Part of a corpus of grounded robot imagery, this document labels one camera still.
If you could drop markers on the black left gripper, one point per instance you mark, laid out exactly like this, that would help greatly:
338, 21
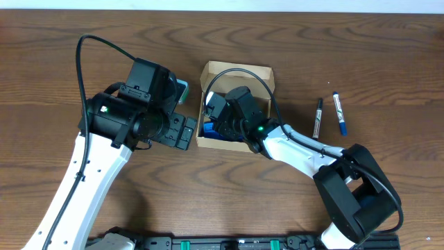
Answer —
170, 137

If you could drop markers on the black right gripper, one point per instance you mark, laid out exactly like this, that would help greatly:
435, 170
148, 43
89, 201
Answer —
223, 130

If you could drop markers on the blue plastic staple remover block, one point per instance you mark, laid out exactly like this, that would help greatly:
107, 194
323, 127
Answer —
209, 130

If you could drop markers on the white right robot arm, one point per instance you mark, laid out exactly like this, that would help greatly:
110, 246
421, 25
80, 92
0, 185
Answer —
356, 193

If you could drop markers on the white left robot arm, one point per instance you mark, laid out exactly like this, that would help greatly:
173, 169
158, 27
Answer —
118, 118

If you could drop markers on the brown cardboard box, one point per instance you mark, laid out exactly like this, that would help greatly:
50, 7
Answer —
226, 83

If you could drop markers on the black whiteboard marker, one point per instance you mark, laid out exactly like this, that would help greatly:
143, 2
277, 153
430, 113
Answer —
317, 121

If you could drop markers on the blue whiteboard marker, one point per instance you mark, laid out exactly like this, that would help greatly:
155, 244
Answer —
340, 115

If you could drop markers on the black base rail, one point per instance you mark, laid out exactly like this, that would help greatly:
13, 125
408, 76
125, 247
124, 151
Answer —
225, 243

